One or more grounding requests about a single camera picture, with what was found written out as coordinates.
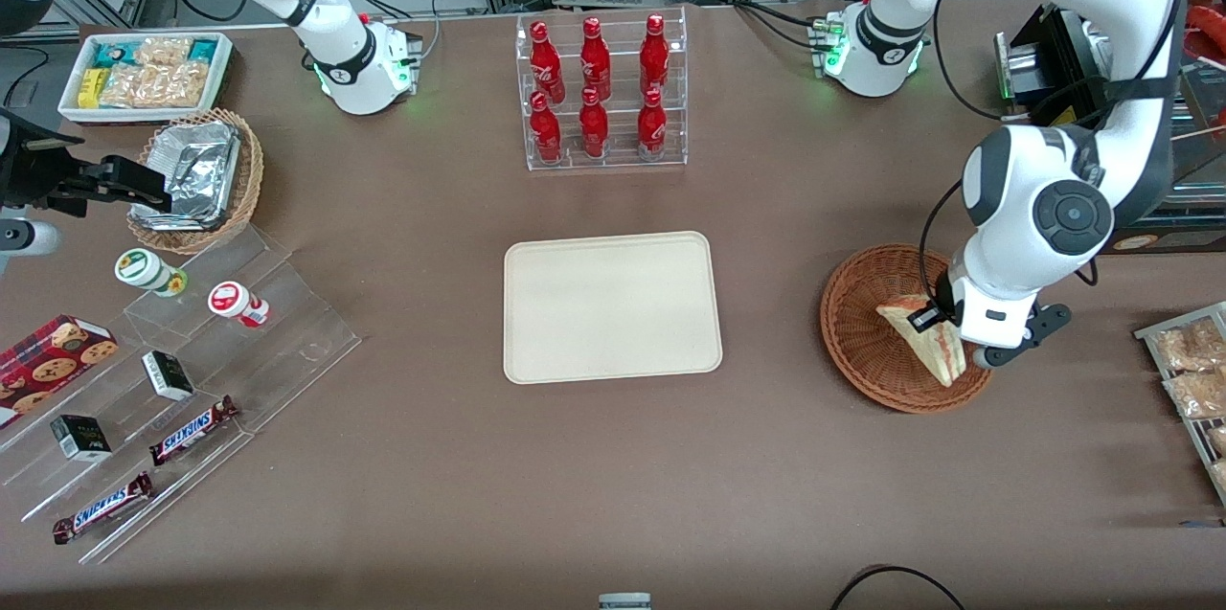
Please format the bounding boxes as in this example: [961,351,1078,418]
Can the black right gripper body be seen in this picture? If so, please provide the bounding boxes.
[0,109,89,209]

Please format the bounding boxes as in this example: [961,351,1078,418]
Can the triangular sandwich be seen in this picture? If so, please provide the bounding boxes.
[876,297,966,388]

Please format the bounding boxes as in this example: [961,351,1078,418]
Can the round brown wicker basket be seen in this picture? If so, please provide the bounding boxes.
[820,244,1001,415]

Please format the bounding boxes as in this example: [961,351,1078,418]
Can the light wicker basket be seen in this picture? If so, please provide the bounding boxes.
[126,108,264,255]

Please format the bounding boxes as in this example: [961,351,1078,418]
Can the beige plastic tray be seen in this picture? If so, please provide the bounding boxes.
[503,231,724,386]

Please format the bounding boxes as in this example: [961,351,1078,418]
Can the white plastic snack bin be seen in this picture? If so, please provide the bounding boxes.
[57,32,234,125]

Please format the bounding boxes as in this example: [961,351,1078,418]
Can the silver foil container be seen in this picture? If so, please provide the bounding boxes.
[131,120,240,231]

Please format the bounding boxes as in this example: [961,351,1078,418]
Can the green lid yogurt cup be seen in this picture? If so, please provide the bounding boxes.
[115,248,189,298]

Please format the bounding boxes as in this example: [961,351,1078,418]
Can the large clear cracker bag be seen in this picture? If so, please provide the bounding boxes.
[101,62,210,109]

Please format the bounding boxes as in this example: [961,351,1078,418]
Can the small clear cracker bag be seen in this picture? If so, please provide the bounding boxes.
[134,36,193,67]

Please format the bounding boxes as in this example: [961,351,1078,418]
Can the red lid yogurt cup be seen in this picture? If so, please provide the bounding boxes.
[208,281,271,328]

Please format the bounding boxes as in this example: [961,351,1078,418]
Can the red cookie box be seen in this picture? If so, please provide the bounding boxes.
[0,314,121,429]

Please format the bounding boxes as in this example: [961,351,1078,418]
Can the small black carton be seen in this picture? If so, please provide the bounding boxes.
[50,415,113,463]
[142,350,195,401]

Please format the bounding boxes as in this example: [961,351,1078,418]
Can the clear acrylic stepped shelf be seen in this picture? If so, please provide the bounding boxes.
[0,225,363,565]

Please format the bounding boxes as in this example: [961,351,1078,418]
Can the Snickers chocolate bar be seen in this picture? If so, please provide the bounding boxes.
[52,472,154,545]
[148,395,240,467]

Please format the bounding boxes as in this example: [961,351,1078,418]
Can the grey device with green light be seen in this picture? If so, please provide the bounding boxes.
[994,31,1043,105]

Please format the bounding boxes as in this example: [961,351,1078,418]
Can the black control box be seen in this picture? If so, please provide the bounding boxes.
[996,5,1226,255]

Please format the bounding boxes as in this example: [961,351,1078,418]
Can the red cola bottle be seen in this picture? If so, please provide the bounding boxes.
[637,88,668,159]
[529,20,566,103]
[639,13,670,97]
[579,87,610,159]
[579,16,612,102]
[529,91,562,164]

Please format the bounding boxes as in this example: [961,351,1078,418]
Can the red food pieces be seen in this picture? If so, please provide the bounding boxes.
[1188,0,1226,51]

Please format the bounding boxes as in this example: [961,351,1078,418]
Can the clear acrylic bottle rack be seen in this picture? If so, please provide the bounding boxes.
[515,7,689,172]

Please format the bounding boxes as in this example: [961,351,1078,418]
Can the grey wire rack tray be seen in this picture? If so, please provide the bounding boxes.
[1135,302,1226,506]

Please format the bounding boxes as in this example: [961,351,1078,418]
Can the black cable loop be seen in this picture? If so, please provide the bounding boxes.
[829,565,968,610]

